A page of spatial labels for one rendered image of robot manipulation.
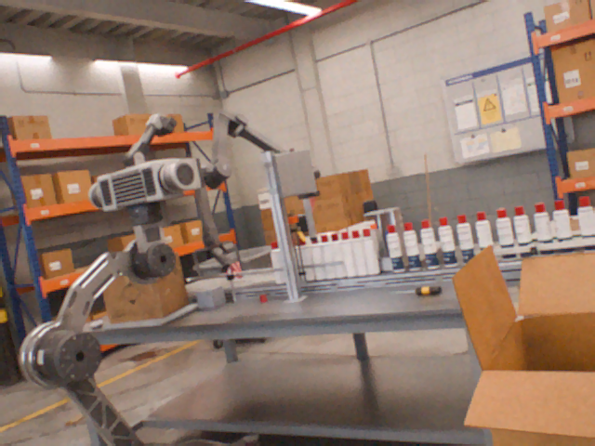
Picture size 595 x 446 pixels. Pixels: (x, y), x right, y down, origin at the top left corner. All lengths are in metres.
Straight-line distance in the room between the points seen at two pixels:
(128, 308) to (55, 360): 0.72
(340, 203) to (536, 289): 4.99
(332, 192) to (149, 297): 3.66
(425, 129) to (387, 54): 1.06
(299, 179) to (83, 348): 1.10
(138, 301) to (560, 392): 2.21
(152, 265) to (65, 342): 0.47
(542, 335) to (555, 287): 0.09
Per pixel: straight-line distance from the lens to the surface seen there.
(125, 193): 2.41
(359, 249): 2.48
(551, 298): 1.08
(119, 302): 2.79
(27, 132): 6.07
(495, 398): 0.75
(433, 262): 2.38
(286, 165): 2.44
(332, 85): 7.72
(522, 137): 6.59
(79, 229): 7.05
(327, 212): 6.09
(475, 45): 6.91
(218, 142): 2.47
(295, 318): 2.18
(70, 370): 2.14
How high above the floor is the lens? 1.31
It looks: 3 degrees down
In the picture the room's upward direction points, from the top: 11 degrees counter-clockwise
